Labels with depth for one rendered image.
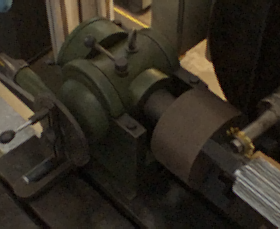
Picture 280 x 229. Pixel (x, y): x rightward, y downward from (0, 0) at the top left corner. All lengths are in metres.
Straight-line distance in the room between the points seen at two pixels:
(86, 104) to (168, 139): 0.20
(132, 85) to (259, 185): 0.35
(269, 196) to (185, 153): 0.18
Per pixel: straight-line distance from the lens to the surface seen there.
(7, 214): 1.38
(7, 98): 2.03
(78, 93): 1.23
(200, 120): 1.13
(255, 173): 1.13
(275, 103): 1.16
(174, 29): 1.50
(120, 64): 1.23
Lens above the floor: 2.15
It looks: 49 degrees down
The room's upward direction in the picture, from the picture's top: straight up
